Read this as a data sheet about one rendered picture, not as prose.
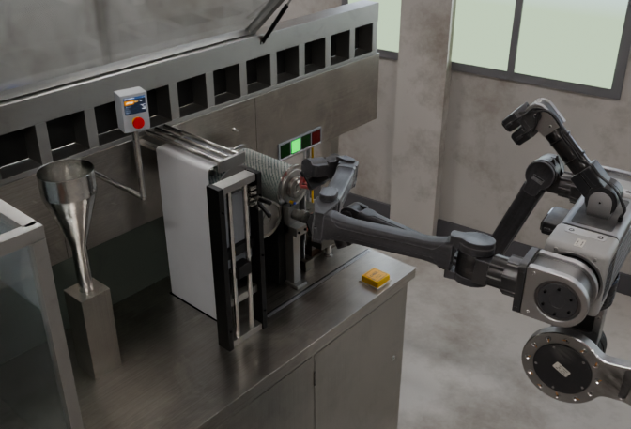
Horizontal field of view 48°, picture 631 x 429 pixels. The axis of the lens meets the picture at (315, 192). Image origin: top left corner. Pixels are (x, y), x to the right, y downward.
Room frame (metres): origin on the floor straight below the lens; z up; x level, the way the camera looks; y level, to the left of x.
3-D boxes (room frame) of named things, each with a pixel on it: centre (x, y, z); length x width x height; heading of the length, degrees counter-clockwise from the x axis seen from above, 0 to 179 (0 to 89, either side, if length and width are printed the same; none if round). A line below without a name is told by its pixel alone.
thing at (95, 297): (1.62, 0.63, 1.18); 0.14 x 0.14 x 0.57
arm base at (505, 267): (1.26, -0.41, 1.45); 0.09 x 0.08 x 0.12; 146
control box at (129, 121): (1.69, 0.46, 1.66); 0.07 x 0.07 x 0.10; 34
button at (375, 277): (2.06, -0.21, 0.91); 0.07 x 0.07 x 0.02; 49
